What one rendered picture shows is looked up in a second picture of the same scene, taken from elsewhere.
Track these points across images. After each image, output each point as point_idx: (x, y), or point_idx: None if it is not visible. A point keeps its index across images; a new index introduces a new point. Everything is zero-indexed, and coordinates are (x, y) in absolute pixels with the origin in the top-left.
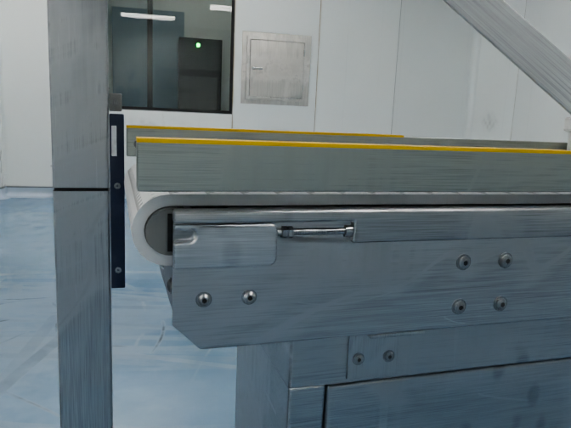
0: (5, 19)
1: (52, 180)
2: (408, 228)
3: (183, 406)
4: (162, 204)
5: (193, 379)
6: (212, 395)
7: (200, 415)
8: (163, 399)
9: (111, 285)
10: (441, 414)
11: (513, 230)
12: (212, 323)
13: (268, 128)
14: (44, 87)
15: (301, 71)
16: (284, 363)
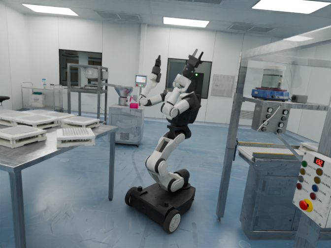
0: (146, 70)
1: (153, 115)
2: (276, 161)
3: (214, 181)
4: (253, 157)
5: (214, 175)
6: (219, 179)
7: (218, 183)
8: (209, 179)
9: (233, 160)
10: (277, 180)
11: (287, 162)
12: (256, 168)
13: (218, 104)
14: (154, 89)
15: (230, 86)
16: (260, 172)
